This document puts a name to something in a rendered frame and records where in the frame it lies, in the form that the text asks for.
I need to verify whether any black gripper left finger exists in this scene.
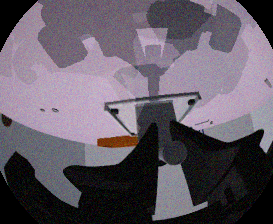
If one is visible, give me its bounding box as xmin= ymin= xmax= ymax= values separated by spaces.
xmin=63 ymin=123 xmax=159 ymax=216

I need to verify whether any orange rectangular tray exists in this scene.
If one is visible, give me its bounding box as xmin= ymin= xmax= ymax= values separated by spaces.
xmin=97 ymin=136 xmax=139 ymax=148

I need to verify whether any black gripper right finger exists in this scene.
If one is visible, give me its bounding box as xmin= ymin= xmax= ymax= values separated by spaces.
xmin=169 ymin=120 xmax=265 ymax=206

